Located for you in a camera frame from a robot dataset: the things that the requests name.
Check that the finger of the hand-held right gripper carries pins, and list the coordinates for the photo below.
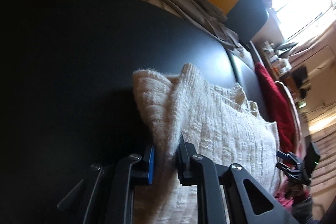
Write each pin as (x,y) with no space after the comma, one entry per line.
(282,167)
(282,154)

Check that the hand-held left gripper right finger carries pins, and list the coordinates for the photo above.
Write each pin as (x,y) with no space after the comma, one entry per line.
(183,158)

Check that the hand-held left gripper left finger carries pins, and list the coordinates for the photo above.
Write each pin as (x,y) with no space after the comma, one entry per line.
(151,165)

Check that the cream patterned knit sweater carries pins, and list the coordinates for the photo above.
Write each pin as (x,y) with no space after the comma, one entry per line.
(215,119)

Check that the pink bedding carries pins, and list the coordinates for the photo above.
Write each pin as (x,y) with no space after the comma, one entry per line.
(284,200)

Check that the red fuzzy sweater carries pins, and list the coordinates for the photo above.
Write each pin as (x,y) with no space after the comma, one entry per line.
(275,108)

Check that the small lit display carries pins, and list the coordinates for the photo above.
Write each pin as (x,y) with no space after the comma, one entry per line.
(302,104)

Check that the black round fan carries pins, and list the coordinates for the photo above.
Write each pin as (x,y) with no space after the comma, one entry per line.
(303,93)

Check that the wooden desk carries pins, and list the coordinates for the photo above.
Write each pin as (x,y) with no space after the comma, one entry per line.
(284,78)

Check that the black monitor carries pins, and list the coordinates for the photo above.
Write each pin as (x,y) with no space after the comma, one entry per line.
(299,77)

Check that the grey hanging cloth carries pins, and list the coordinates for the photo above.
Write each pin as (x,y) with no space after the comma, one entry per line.
(286,46)

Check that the grey hoodie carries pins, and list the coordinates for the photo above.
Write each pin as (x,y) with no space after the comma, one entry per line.
(178,1)

